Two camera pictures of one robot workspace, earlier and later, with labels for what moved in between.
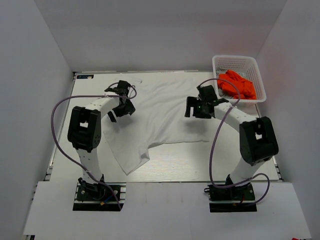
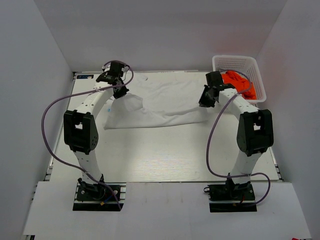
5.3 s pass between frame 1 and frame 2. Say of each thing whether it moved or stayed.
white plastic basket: stayed
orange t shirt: stayed
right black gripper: moved
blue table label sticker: stayed
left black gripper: moved
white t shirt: moved
